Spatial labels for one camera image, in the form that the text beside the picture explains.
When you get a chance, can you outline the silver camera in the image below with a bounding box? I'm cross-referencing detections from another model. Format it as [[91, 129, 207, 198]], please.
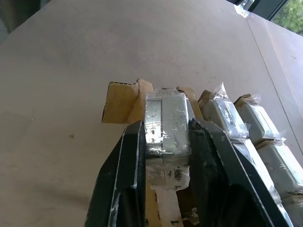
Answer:
[[144, 87, 193, 191], [239, 94, 285, 144], [231, 138, 282, 206], [256, 141, 303, 206], [200, 81, 249, 139]]

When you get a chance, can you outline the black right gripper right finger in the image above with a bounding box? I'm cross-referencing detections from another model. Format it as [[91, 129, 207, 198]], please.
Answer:
[[188, 117, 293, 227]]

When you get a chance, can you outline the clear plastic bag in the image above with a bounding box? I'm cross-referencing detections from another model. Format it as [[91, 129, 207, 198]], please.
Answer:
[[233, 0, 252, 17]]

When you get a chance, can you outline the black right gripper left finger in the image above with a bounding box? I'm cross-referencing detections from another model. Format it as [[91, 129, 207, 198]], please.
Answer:
[[88, 120, 147, 227]]

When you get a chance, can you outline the brown cardboard divider tray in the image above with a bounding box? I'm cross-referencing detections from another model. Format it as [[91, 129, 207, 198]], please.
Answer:
[[101, 78, 286, 227]]

